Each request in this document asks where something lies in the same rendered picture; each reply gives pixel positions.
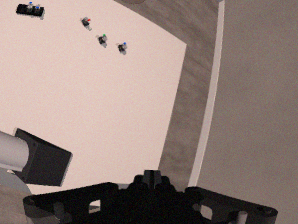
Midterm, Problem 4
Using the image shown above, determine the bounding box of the clear relay with blue button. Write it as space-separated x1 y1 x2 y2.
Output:
118 42 128 52
26 1 34 13
34 2 42 14

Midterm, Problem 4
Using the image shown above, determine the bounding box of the black rack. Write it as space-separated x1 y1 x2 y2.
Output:
16 4 44 17

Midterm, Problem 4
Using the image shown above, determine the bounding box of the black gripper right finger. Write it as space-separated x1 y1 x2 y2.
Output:
150 170 278 224

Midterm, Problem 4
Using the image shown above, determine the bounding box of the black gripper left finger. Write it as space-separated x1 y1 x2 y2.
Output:
23 170 152 224

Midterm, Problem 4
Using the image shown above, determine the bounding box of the clear relay with red button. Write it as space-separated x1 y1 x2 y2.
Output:
82 15 92 26

